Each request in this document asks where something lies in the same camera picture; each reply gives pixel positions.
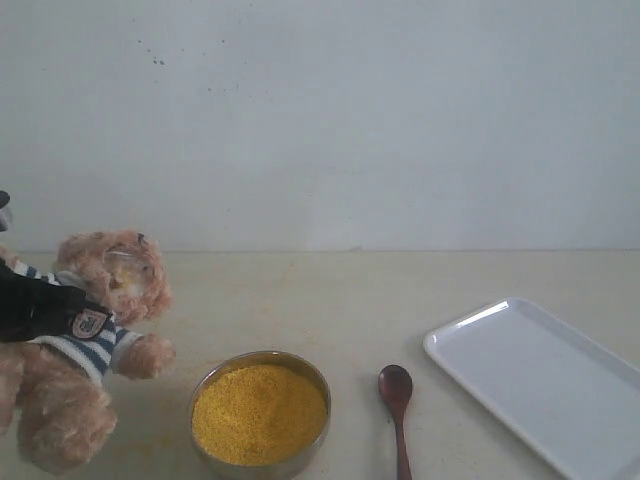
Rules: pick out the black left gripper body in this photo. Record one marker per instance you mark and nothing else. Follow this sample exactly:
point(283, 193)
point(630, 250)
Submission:
point(19, 302)

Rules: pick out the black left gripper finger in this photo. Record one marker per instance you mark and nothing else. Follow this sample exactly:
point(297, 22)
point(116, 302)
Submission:
point(47, 291)
point(85, 320)

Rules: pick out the pink teddy bear striped sweater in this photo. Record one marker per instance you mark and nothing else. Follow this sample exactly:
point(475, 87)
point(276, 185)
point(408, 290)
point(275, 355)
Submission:
point(56, 382)

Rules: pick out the dark wooden spoon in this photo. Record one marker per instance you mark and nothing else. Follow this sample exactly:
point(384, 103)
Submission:
point(395, 387)

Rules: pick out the steel bowl of yellow millet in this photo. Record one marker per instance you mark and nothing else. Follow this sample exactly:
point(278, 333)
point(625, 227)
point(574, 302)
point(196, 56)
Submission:
point(260, 415)

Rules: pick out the white rectangular plastic tray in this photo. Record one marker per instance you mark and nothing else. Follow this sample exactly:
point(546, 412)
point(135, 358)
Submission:
point(572, 401)

